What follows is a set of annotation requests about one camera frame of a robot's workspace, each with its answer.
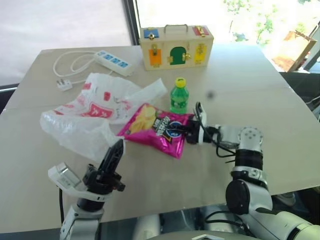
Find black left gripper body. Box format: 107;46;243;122
82;163;126;195

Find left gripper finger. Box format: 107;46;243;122
96;140;123;177
107;138;125;175

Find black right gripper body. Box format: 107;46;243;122
184;119;201;146

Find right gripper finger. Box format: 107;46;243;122
193;101;209;126
166;124;191;134

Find pink potato chips bag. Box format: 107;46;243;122
116;102;196;160

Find white red-printed plastic bag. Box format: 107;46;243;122
39;72;168;162

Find green bottle yellow cap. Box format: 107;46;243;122
169;77;190;115

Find silver robot torso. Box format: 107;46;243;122
99;203;253;240

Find wooden lock box toy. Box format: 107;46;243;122
138;23;215;72

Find white power plug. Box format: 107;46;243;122
56;78;74;92

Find white power strip blue sockets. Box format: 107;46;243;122
92;49;134;77

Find brown cardboard box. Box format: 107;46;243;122
271;29;319;74

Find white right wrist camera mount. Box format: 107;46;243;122
198;124;207;145

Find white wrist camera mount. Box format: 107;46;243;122
198;124;207;145
47;162;112;202

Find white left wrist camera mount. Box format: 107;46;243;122
47;162;112;202

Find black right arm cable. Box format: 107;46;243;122
199;124;241;165

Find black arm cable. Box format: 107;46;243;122
199;124;241;165
58;188;65;225

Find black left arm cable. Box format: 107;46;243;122
58;188;65;225

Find black torso cable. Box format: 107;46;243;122
204;209;251;226

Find white power strip cable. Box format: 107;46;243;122
52;49;115;85

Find dark window frame post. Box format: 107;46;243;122
123;0;142;47

